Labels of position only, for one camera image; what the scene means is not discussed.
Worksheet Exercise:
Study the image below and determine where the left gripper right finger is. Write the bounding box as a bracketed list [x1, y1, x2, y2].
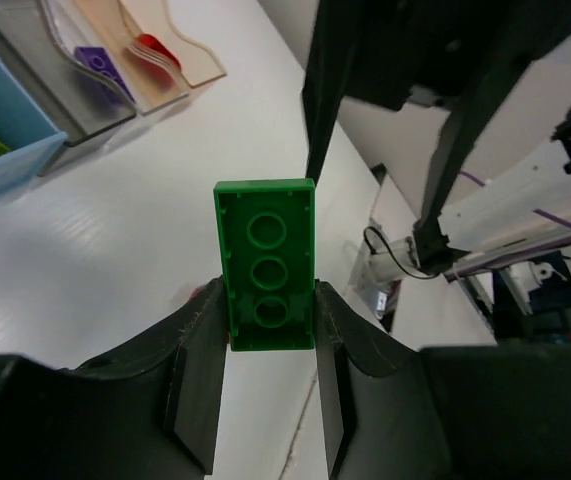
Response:
[314, 281, 571, 479]

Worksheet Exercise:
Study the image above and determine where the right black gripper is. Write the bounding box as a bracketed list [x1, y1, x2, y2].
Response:
[300, 0, 571, 241]

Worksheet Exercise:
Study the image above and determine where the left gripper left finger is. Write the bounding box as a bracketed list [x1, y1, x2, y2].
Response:
[0, 278, 227, 479]

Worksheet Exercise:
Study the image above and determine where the green lego plate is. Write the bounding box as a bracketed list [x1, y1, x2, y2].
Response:
[213, 178, 315, 351]

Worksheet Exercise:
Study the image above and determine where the red lego brick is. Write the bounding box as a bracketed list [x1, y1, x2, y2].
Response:
[136, 33, 182, 72]

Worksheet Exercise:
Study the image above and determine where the purple lego brick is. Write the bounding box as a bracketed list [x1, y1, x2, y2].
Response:
[74, 46, 134, 100]

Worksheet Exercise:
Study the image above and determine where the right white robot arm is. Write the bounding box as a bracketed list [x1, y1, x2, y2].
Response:
[302, 1, 571, 274]

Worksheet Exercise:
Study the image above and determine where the clear transparent bin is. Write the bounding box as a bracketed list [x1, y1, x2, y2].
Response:
[40, 1, 190, 116]

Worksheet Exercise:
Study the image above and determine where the orange transparent bin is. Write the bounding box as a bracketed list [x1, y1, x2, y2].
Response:
[72, 1, 227, 111]

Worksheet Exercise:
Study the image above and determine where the blue plastic bin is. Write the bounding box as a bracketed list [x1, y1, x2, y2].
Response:
[0, 19, 69, 211]

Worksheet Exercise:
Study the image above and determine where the grey transparent bin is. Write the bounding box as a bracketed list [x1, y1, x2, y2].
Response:
[0, 1, 136, 147]

